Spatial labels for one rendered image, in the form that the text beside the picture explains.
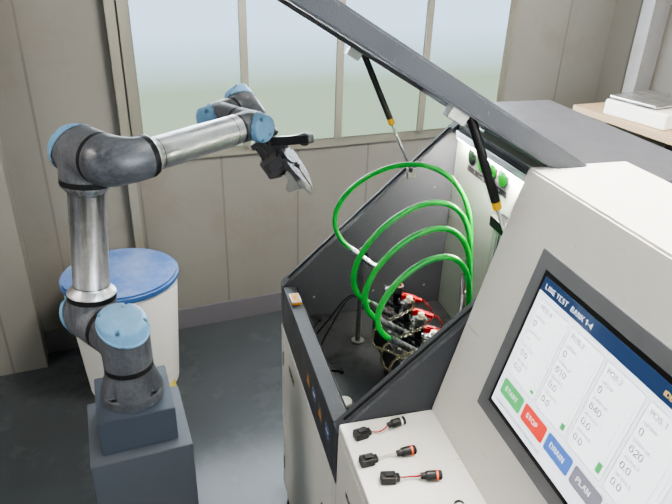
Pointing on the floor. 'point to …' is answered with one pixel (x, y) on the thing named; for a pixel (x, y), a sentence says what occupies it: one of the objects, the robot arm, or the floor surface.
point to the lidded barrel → (124, 262)
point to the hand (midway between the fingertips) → (311, 189)
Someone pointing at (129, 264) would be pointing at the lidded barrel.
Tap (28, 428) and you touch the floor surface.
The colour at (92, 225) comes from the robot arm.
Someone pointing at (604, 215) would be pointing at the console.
